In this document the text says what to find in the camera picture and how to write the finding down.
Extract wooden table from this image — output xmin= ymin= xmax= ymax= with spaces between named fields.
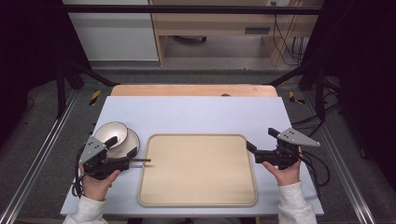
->
xmin=110 ymin=83 xmax=278 ymax=97

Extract bundle of desk cables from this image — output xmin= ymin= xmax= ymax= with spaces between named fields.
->
xmin=271 ymin=1 xmax=308 ymax=67

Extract silver metal bowl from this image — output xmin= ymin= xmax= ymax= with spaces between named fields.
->
xmin=93 ymin=120 xmax=129 ymax=150

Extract beige tray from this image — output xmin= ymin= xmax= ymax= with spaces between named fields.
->
xmin=137 ymin=133 xmax=258 ymax=208

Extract aluminium floor rail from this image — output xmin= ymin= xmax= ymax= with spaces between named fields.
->
xmin=303 ymin=92 xmax=378 ymax=224
xmin=0 ymin=90 xmax=79 ymax=224

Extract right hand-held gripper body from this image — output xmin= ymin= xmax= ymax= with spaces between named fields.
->
xmin=254 ymin=128 xmax=321 ymax=171

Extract yellow black floor tape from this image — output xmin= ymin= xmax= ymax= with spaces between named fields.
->
xmin=89 ymin=90 xmax=103 ymax=106
xmin=288 ymin=91 xmax=306 ymax=105

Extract black horizontal frame bar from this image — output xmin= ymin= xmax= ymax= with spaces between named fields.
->
xmin=62 ymin=4 xmax=323 ymax=15

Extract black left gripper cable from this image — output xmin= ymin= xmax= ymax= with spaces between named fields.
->
xmin=71 ymin=145 xmax=88 ymax=199

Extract black floor cables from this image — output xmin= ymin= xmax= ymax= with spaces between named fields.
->
xmin=291 ymin=76 xmax=343 ymax=133

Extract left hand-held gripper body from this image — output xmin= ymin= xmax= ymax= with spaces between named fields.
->
xmin=78 ymin=135 xmax=132 ymax=181

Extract black curtain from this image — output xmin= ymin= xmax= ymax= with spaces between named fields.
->
xmin=302 ymin=0 xmax=396 ymax=189
xmin=0 ymin=0 xmax=92 ymax=148

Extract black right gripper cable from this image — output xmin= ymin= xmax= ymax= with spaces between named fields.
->
xmin=299 ymin=150 xmax=331 ymax=188

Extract white cabinet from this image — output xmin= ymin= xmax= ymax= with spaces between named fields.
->
xmin=62 ymin=0 xmax=160 ymax=62

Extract light wooden desk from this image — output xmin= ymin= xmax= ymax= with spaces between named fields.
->
xmin=148 ymin=0 xmax=325 ymax=67

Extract person's left hand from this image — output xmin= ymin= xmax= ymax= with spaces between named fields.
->
xmin=78 ymin=164 xmax=121 ymax=203

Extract white table cover board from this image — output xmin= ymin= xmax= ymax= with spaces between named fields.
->
xmin=60 ymin=95 xmax=325 ymax=217

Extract person's right hand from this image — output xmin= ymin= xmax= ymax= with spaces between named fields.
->
xmin=262 ymin=146 xmax=304 ymax=187

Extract white plate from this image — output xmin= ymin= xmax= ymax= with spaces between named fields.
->
xmin=106 ymin=128 xmax=141 ymax=159

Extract black metal stand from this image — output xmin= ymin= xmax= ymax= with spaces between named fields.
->
xmin=267 ymin=62 xmax=328 ymax=123
xmin=55 ymin=59 xmax=120 ymax=119

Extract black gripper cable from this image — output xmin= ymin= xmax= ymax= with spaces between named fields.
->
xmin=299 ymin=150 xmax=331 ymax=188
xmin=71 ymin=145 xmax=88 ymax=199

